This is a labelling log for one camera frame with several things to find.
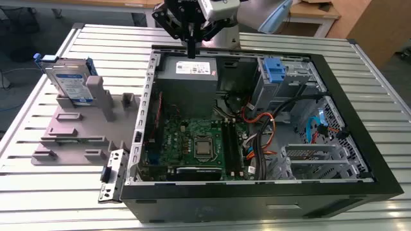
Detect black graphics card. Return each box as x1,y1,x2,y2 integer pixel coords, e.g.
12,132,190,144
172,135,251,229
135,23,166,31
167,166,223,181

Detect black cable bundle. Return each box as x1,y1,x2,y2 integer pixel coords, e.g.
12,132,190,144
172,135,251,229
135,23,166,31
256,93,328,181

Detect wooden desk white frame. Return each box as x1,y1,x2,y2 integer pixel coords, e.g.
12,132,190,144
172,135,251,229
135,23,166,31
0,0,162,27
282,0,342,37

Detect orange power wire black connector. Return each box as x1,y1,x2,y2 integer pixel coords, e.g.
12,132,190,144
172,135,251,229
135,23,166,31
312,125,351,143

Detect grey power supply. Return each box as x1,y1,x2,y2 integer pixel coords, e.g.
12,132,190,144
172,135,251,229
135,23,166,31
155,57,219,120

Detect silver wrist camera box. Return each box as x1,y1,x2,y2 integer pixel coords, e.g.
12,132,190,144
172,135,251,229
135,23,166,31
199,0,240,21

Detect metal disk bay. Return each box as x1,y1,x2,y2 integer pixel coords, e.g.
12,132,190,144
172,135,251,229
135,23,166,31
280,143,362,180

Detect blue drive latch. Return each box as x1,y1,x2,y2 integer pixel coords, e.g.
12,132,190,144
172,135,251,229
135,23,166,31
264,57,287,84

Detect silver CPU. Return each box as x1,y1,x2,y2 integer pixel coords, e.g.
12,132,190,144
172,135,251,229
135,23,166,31
195,141,212,154

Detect green motherboard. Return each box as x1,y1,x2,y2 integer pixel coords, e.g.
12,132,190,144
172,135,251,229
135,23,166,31
146,117,258,181

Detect orange wire bundle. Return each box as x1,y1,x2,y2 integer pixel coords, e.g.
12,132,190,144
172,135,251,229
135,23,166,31
242,112,279,157

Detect metal drive cage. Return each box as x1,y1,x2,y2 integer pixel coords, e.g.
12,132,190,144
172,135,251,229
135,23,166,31
252,56,322,114

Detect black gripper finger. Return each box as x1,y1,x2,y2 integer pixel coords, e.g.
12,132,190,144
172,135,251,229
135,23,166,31
191,20,238,60
151,4,194,60

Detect black RAM slot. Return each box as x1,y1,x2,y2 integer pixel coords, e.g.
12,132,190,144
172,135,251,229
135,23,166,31
223,117,236,176
230,117,244,176

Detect metal bracket with blue tab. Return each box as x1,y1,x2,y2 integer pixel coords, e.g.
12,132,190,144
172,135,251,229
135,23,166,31
98,149,126,204

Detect hard disk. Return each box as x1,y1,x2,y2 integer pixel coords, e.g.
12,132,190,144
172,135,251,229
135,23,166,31
34,53,98,107

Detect CPU socket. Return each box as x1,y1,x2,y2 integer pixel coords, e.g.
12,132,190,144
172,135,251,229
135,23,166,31
191,134,216,162

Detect wooden cabinet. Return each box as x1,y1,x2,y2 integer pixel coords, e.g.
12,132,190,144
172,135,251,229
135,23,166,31
327,0,411,69

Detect black PC case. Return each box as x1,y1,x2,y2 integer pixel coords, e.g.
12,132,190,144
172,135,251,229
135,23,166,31
119,44,405,223

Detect blue network cable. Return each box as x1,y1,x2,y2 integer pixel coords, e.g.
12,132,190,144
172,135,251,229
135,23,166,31
0,102,26,113

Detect blue data wire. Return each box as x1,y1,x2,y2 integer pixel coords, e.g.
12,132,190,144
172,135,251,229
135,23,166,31
306,108,330,144

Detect grey parts rack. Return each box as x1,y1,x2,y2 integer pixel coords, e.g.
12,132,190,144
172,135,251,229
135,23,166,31
31,76,144,167

